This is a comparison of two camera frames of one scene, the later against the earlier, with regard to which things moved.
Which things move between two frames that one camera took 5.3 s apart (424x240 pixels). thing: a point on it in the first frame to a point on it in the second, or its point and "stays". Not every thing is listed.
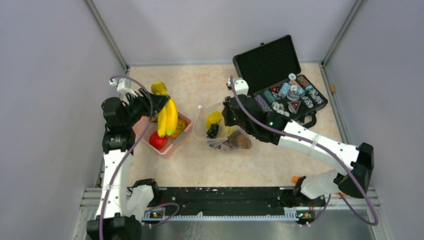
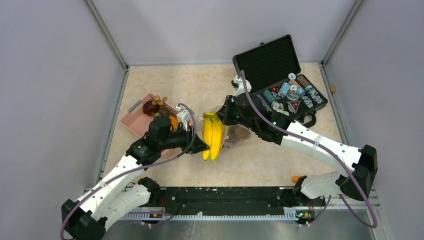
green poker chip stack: x=270 y=96 stays
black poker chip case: x=275 y=82 stays
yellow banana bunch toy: x=167 y=117 to x=213 y=134
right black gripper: x=226 y=113 stays
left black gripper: x=159 y=102 to x=198 y=146
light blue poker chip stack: x=284 y=90 stays
